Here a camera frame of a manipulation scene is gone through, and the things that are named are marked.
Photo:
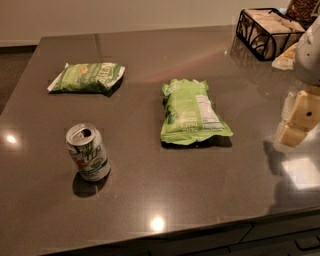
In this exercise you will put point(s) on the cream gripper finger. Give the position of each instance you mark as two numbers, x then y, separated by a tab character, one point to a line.
291	136
305	114

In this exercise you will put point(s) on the light green rice chip bag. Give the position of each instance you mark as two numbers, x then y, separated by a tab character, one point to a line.
190	116

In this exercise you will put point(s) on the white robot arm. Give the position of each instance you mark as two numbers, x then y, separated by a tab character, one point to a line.
306	67

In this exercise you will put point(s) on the dark green chip bag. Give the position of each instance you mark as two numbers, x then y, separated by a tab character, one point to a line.
87	78

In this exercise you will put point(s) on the white packet on table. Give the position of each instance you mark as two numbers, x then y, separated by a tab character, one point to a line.
285	60

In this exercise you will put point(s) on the white packets in basket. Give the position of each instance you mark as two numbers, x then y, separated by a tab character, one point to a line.
271	28

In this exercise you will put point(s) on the snack container with nuts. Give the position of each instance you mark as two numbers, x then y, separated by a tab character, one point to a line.
301	10

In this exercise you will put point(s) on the white green soda can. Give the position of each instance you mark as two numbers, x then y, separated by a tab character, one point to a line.
86	148

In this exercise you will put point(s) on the dark cabinet drawer handle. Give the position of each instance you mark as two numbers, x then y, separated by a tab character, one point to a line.
308	243

